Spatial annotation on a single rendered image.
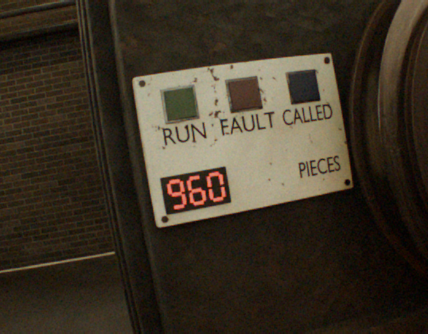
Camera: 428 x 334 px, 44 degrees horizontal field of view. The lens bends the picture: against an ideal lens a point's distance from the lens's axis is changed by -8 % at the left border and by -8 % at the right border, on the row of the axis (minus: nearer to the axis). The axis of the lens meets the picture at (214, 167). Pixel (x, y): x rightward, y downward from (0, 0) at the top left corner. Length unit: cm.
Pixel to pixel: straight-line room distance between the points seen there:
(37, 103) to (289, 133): 605
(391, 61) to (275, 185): 22
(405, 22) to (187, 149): 30
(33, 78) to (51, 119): 55
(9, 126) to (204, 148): 607
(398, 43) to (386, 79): 5
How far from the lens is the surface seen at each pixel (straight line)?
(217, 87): 69
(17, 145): 667
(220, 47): 72
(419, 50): 64
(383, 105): 62
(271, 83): 71
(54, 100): 667
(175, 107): 67
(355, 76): 68
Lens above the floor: 116
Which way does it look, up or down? 3 degrees down
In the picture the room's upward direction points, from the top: 9 degrees counter-clockwise
